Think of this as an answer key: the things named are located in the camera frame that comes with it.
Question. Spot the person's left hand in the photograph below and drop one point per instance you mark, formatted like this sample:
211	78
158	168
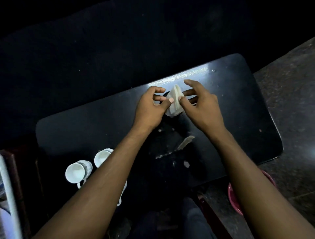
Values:
146	110

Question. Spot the person's right hand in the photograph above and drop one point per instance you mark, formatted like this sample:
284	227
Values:
204	110

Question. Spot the person's left thumb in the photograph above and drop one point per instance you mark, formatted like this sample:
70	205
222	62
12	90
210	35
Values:
166	104

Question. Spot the person's left middle finger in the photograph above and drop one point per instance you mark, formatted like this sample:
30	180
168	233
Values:
160	98

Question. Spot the person's right thumb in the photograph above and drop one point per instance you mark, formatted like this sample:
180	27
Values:
184	104

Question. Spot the person's right middle finger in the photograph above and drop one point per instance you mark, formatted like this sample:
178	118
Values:
190	92

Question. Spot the white paper filter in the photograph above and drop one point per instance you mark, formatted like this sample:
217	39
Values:
175	101

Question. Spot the person's left forearm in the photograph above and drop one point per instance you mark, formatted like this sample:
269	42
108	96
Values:
98	182

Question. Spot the person's right forearm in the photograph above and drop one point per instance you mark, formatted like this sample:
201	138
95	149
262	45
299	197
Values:
256	187

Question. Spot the torn paper scrap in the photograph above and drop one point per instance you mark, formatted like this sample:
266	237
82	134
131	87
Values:
185	142
163	155
186	164

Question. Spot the white patterned cup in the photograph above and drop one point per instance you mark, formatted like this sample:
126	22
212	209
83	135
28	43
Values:
75	172
121	194
101	157

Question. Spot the pink bowl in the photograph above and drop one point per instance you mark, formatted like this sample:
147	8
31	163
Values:
233	199

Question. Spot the person's legs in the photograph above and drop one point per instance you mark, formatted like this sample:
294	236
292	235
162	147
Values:
172	221

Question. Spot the brown wooden furniture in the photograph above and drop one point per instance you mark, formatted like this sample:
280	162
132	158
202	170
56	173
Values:
21	187

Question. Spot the white flat board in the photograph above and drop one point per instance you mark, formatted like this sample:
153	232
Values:
8	209

